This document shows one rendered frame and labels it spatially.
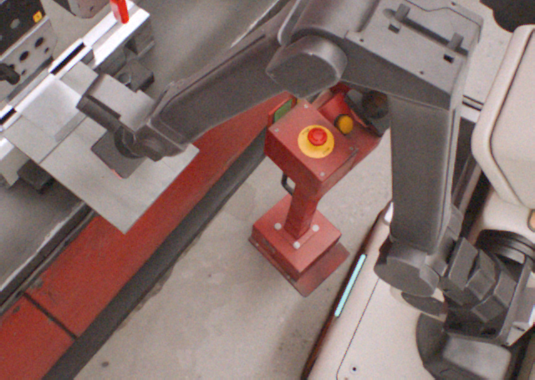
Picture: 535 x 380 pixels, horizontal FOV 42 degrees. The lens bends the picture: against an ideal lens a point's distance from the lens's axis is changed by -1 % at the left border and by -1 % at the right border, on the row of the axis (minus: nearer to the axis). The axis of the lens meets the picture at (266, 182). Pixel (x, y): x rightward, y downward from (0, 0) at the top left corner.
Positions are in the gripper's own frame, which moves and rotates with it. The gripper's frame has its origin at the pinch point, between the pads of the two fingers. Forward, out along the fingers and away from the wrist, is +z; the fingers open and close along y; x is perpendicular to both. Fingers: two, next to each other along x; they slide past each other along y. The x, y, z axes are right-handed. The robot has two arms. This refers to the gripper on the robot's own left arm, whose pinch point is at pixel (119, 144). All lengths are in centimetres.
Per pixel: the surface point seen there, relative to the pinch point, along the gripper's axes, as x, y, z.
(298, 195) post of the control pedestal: 46, -33, 46
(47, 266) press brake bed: 8.3, 20.1, 22.9
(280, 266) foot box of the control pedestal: 68, -26, 79
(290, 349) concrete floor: 84, -8, 72
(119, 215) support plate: 7.4, 8.2, -0.8
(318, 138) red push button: 28.1, -30.7, 10.2
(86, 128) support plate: -4.9, 0.3, 6.2
